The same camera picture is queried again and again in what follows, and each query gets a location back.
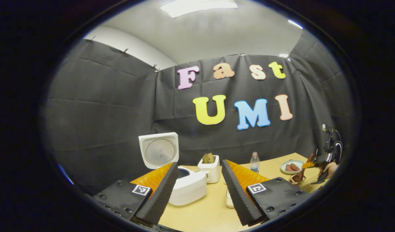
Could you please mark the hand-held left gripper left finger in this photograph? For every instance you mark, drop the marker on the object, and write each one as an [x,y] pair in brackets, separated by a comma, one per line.
[162,196]

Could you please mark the pale green plate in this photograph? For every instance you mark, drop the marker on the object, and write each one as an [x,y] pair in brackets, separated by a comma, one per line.
[284,167]

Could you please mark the white rice cooker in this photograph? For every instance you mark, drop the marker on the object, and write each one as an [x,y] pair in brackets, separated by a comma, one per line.
[191,190]

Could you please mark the large ceiling light panel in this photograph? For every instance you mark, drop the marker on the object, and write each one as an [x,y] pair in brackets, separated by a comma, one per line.
[199,7]

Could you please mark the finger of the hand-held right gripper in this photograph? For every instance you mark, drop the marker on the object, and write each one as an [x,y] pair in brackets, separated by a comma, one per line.
[308,165]

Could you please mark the brown wooden spoon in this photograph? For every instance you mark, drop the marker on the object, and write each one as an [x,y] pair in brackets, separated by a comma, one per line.
[302,174]

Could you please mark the white toaster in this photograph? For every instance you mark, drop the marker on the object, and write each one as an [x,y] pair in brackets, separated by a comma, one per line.
[213,174]

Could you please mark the clear plastic bottle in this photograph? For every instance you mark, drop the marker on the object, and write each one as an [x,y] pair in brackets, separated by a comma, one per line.
[254,164]

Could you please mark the red meat slice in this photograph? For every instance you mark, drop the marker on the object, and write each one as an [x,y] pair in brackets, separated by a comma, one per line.
[295,167]
[289,168]

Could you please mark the small ceiling light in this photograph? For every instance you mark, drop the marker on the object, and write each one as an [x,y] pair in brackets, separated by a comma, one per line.
[295,24]

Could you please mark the brown bread slice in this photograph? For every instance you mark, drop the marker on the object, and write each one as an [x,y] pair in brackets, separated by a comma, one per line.
[211,158]
[205,158]

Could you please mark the black backdrop cloth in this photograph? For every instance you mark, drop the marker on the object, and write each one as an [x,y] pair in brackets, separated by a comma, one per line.
[113,112]

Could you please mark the small white dish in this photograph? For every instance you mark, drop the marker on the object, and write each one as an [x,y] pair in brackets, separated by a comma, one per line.
[229,199]

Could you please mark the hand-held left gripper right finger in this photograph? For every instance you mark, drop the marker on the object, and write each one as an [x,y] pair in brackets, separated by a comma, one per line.
[236,193]

